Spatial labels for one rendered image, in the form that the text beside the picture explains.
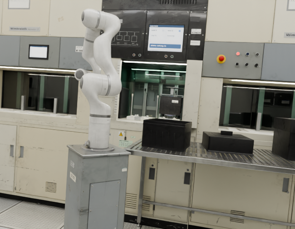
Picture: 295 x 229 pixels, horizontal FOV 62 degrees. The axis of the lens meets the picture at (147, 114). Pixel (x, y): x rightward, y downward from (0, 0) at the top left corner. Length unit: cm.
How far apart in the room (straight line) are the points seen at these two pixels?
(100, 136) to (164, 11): 122
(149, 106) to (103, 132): 164
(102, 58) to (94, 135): 43
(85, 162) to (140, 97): 181
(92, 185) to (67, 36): 145
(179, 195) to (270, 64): 124
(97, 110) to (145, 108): 159
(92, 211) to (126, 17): 153
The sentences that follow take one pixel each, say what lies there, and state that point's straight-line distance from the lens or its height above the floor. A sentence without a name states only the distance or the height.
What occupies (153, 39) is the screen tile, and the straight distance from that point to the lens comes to 211.
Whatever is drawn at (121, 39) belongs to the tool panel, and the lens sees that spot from 218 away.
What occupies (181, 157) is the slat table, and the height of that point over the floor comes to 75.
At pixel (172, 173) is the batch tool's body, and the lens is 210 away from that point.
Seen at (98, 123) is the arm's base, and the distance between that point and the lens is 137.
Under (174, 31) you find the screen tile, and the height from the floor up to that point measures 163.
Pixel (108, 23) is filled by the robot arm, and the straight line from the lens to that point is 153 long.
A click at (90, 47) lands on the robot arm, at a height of 137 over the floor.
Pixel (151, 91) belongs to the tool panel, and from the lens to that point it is 297.
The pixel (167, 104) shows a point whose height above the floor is 104.
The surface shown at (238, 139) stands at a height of 85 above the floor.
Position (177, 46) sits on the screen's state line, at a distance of 207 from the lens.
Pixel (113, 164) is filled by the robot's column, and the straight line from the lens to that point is 137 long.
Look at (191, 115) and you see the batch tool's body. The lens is 197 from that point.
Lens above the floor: 105
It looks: 3 degrees down
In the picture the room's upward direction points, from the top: 4 degrees clockwise
